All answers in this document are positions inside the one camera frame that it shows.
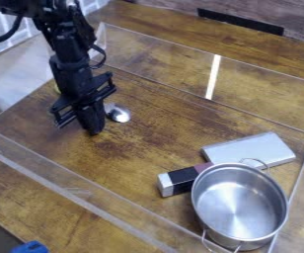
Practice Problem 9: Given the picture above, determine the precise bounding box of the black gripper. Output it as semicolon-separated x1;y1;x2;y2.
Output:
50;55;116;135

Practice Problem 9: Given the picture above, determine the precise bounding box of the spoon with yellow handle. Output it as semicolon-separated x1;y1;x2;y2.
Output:
52;84;132;127

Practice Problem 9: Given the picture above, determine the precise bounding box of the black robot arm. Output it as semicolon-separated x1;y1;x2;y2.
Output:
0;0;117;135

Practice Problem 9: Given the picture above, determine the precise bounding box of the silver metal pot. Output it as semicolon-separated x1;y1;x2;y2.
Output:
191;159;289;253

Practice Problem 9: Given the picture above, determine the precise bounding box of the black and silver block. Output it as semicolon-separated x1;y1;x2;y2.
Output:
157;162;213;198

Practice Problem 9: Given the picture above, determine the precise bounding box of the silver flat rectangular box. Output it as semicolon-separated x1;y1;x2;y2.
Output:
201;131;296;169

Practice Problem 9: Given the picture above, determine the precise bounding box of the blue object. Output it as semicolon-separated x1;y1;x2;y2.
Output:
10;241;50;253

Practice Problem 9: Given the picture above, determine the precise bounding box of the black strip on table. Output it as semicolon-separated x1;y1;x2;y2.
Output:
197;8;284;36

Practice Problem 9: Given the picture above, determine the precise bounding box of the clear acrylic enclosure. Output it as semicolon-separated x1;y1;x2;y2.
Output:
0;25;304;253

